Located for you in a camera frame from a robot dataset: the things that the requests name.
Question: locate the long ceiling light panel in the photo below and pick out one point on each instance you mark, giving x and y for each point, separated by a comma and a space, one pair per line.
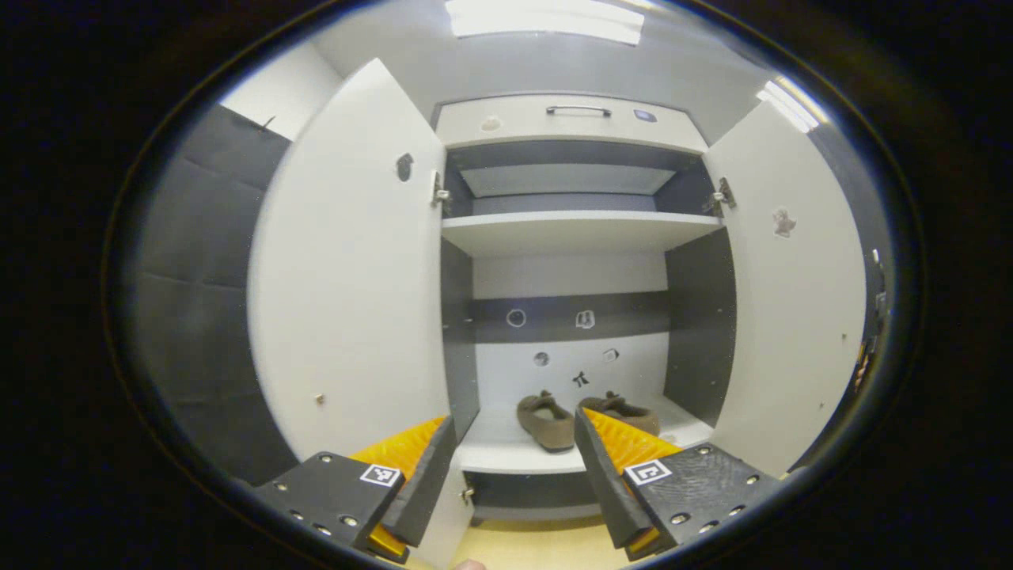
546, 20

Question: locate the brown suede shoe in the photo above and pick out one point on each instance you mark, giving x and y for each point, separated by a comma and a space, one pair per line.
546, 425
631, 412

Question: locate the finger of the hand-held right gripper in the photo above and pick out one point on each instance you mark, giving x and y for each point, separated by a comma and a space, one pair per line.
861, 366

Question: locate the small ceiling light panel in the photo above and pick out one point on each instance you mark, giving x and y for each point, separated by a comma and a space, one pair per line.
790, 103

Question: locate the white cabinet door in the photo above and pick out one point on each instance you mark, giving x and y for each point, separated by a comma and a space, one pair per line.
348, 277
791, 332

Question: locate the white and grey shoe cabinet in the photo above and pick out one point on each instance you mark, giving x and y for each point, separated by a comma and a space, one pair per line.
578, 233

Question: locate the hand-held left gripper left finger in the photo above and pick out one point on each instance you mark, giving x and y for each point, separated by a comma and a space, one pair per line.
423, 483

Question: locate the black backdrop cloth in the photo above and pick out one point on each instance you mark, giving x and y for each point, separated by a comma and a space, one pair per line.
859, 206
198, 317

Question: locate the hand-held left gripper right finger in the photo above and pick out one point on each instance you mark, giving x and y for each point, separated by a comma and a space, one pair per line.
603, 475

